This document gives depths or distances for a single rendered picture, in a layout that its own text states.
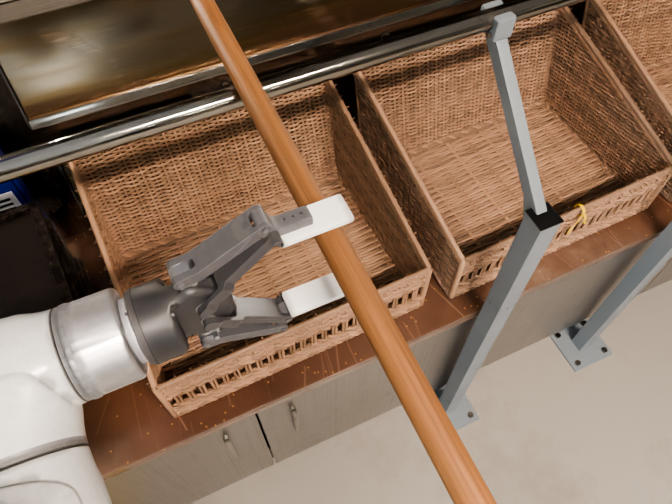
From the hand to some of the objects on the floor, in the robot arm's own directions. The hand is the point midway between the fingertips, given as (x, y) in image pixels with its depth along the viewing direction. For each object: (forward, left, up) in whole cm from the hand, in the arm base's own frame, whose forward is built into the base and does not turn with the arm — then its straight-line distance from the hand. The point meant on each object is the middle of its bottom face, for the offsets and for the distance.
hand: (336, 251), depth 58 cm
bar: (+31, +13, -119) cm, 124 cm away
